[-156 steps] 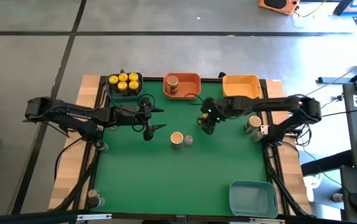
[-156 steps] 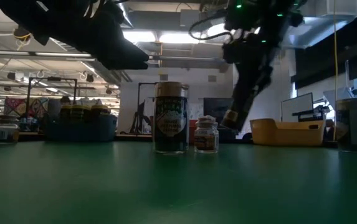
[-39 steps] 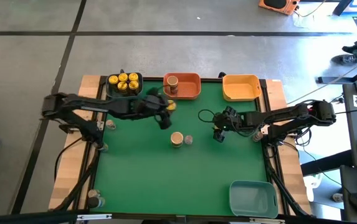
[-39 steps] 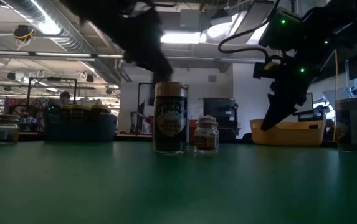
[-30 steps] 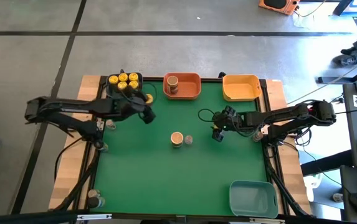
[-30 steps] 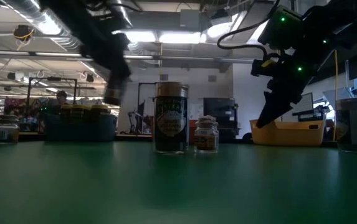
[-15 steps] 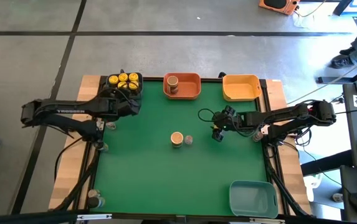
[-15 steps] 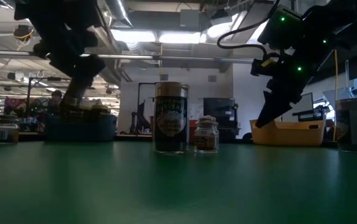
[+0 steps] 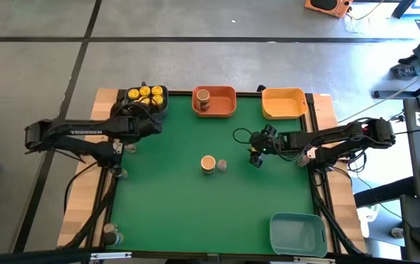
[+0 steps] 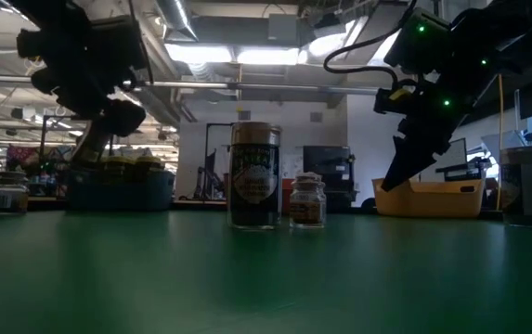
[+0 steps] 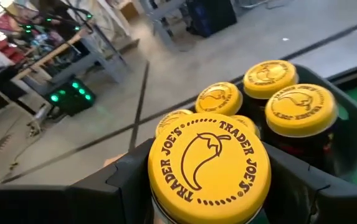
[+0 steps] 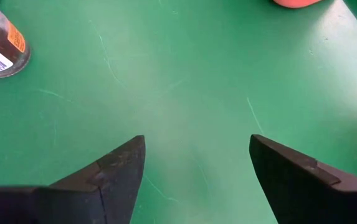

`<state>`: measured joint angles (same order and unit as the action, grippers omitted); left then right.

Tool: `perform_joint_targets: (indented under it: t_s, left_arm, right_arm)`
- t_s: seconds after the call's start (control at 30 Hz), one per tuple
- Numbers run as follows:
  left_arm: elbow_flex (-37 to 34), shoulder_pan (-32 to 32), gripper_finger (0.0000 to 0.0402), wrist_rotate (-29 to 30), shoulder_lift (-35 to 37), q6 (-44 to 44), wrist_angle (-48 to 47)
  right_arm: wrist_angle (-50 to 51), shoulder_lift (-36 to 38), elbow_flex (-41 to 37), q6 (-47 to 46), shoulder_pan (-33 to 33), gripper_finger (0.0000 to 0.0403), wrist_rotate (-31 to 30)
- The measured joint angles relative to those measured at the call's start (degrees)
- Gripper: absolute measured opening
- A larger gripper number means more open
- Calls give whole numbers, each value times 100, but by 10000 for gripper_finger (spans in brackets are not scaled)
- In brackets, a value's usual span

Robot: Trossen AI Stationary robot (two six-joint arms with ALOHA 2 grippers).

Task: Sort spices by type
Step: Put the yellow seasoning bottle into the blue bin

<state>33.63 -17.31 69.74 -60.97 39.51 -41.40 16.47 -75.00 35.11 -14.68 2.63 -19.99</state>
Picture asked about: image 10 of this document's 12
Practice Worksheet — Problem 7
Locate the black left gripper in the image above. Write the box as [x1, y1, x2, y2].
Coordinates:
[17, 18, 149, 138]

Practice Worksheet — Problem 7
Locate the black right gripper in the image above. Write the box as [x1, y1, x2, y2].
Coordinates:
[374, 59, 494, 192]

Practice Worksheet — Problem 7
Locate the yellow-lid spice jar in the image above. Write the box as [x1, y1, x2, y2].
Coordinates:
[134, 155, 164, 177]
[101, 155, 136, 180]

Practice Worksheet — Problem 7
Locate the small glass spice jar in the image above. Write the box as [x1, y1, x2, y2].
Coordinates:
[289, 172, 328, 229]
[0, 170, 30, 215]

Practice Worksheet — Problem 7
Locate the tan-lid spice jar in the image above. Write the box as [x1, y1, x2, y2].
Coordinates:
[227, 121, 282, 231]
[500, 146, 532, 228]

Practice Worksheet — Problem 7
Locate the whiteboard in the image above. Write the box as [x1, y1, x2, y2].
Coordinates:
[432, 137, 469, 183]

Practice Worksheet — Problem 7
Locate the yellow plastic bin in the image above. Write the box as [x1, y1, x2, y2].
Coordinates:
[371, 177, 487, 219]

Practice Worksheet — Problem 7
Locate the black desk with equipment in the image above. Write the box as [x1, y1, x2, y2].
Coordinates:
[435, 155, 494, 183]

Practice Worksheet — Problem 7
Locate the black cabinet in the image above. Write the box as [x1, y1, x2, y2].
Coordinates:
[302, 145, 357, 212]

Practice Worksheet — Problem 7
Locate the blue plastic bin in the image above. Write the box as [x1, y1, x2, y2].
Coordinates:
[64, 169, 176, 213]

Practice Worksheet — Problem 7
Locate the grey ceiling pipe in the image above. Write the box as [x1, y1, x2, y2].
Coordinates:
[0, 73, 381, 96]

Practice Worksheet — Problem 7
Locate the green table mat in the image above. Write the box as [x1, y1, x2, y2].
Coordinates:
[0, 211, 532, 334]

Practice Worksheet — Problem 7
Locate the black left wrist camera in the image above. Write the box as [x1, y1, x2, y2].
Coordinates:
[89, 16, 149, 84]

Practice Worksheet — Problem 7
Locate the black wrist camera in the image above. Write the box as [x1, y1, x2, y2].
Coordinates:
[89, 16, 149, 84]
[383, 7, 453, 75]

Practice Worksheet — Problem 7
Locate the black metal rig frame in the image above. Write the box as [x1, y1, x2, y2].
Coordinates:
[37, 113, 81, 180]

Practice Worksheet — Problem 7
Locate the yellow hanging cable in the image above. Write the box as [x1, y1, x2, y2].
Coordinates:
[496, 73, 506, 212]

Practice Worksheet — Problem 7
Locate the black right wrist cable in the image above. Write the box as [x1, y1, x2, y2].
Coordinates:
[323, 0, 420, 89]

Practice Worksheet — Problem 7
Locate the colourful wall hanging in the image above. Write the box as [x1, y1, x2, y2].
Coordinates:
[5, 144, 74, 185]

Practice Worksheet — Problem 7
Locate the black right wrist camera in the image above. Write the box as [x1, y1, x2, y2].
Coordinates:
[383, 7, 453, 75]

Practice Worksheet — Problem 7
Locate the narrow silver ceiling duct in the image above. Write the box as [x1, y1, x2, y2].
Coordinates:
[156, 0, 200, 42]

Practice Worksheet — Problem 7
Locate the black rectangular frame stand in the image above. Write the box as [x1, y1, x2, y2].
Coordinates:
[203, 121, 232, 201]

